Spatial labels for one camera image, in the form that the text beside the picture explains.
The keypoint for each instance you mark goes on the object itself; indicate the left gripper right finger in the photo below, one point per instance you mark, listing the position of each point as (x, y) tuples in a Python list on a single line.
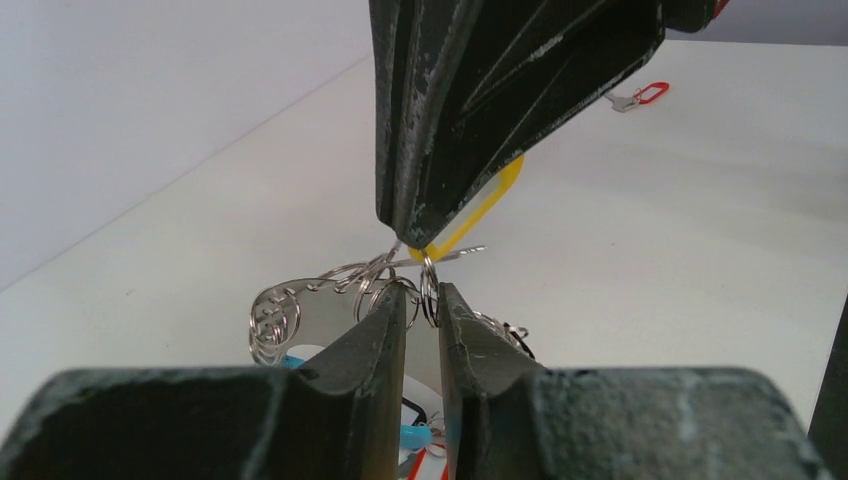
[(659, 423)]

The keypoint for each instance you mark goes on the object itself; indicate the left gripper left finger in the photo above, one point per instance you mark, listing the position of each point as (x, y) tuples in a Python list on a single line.
[(335, 417)]

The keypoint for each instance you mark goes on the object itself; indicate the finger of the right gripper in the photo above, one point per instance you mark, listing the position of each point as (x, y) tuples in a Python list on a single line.
[(529, 67), (417, 49)]

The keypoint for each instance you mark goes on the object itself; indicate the yellow tagged key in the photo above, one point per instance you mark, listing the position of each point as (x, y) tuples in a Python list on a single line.
[(470, 215)]

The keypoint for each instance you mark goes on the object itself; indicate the blue handled metal keyring holder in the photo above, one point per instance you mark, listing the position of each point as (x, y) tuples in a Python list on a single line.
[(311, 318)]

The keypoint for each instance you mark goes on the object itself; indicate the red tagged key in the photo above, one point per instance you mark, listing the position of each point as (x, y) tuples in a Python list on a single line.
[(642, 96)]

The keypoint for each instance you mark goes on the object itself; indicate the bunch of coloured tagged keys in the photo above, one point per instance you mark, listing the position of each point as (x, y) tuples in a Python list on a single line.
[(482, 430)]

